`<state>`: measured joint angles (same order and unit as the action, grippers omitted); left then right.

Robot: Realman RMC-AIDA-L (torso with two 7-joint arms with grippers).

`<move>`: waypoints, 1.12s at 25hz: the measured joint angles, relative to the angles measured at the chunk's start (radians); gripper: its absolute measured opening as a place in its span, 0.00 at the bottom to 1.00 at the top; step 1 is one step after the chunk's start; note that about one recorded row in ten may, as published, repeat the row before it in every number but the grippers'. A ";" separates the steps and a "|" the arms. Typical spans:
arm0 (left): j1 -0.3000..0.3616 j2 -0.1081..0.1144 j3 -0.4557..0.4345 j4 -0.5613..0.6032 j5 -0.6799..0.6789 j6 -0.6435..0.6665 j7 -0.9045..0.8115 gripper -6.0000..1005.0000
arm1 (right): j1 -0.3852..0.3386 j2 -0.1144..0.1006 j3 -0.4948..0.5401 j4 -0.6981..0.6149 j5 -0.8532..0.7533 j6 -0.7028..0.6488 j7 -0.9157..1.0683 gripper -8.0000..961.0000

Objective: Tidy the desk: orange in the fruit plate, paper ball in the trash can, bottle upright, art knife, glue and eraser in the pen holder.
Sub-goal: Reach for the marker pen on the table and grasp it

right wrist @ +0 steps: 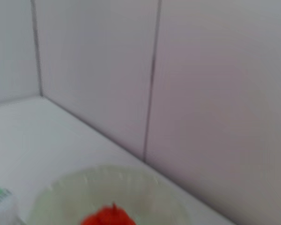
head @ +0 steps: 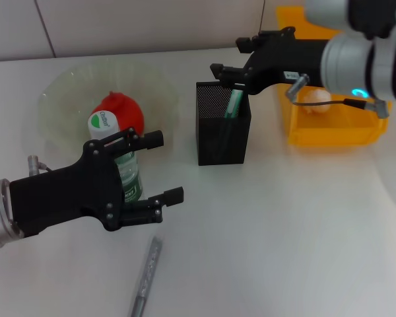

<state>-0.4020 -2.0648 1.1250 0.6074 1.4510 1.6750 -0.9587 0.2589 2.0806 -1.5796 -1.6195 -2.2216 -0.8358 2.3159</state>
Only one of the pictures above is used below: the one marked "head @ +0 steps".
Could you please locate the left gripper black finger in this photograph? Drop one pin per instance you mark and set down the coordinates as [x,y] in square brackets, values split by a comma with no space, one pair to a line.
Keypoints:
[173,196]

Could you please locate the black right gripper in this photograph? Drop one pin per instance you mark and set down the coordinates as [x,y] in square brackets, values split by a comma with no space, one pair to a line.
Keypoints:
[283,59]

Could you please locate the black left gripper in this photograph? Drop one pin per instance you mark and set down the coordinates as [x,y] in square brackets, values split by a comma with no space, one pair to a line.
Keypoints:
[66,195]

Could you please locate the red-orange toy orange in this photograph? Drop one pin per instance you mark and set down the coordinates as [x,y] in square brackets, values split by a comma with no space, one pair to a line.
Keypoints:
[128,112]

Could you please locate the green white pen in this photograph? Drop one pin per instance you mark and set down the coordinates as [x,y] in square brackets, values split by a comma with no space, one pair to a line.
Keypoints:
[233,104]

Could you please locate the clear water bottle green label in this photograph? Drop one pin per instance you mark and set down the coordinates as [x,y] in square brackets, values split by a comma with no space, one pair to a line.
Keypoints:
[102,127]

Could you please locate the grey marker pen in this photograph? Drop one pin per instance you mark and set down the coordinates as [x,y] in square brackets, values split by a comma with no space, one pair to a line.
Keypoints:
[148,274]

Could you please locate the white paper ball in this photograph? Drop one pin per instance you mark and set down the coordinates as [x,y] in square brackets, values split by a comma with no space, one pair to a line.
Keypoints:
[318,97]

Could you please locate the black mesh pen holder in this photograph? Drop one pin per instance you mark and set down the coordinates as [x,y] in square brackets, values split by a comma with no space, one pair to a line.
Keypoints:
[222,145]

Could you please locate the clear green glass fruit plate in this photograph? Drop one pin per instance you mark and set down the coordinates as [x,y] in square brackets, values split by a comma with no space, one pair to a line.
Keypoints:
[72,86]

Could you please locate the yellow plastic bin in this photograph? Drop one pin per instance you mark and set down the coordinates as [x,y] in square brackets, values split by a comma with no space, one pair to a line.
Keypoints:
[333,135]

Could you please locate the left gripper silver connector stub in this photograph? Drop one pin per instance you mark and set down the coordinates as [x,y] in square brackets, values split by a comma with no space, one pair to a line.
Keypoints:
[33,164]

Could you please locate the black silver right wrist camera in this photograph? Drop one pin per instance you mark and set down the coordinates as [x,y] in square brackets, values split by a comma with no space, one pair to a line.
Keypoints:
[366,16]

